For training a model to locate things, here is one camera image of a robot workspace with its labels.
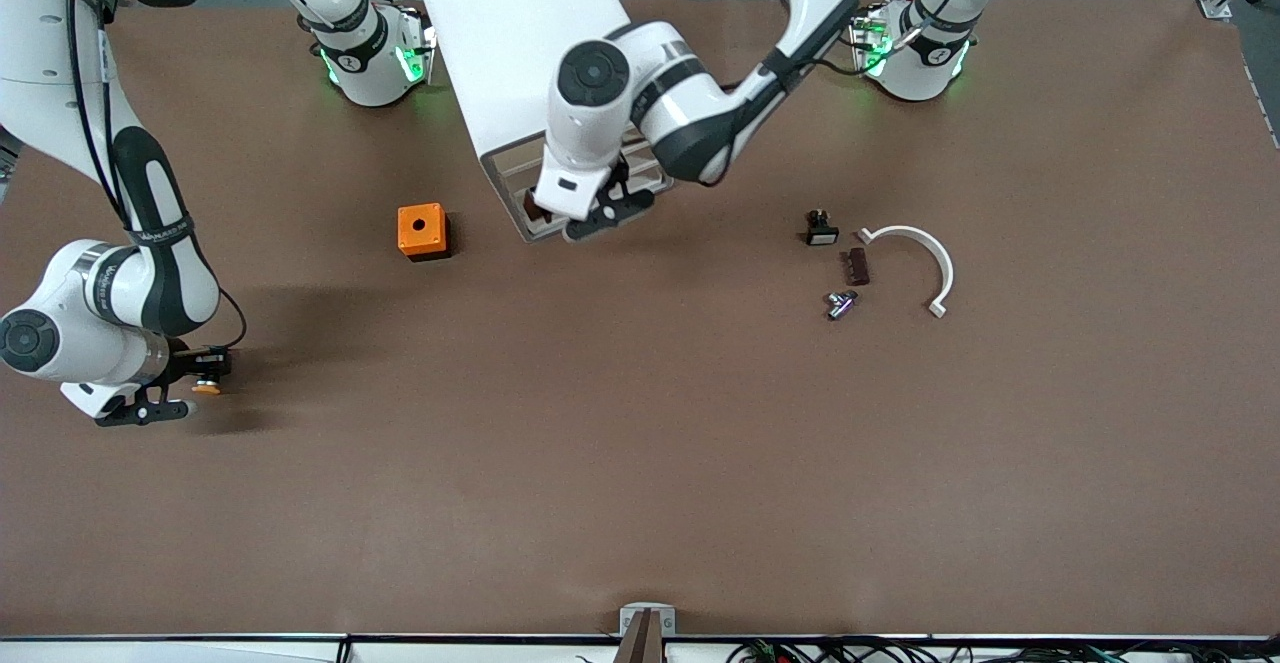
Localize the white curved plastic bracket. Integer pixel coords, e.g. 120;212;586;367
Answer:
857;225;956;320

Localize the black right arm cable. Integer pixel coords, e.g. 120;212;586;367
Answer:
60;0;251;354

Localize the orange button box black base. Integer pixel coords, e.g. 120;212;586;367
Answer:
397;203;452;262

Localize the cable bundle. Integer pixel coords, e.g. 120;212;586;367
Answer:
725;638;1280;663

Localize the white table edge rail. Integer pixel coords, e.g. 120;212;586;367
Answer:
0;633;1280;663

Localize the white drawer cabinet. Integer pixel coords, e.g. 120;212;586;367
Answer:
418;0;674;244

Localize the metal table edge bracket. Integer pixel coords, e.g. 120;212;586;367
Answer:
620;603;676;639

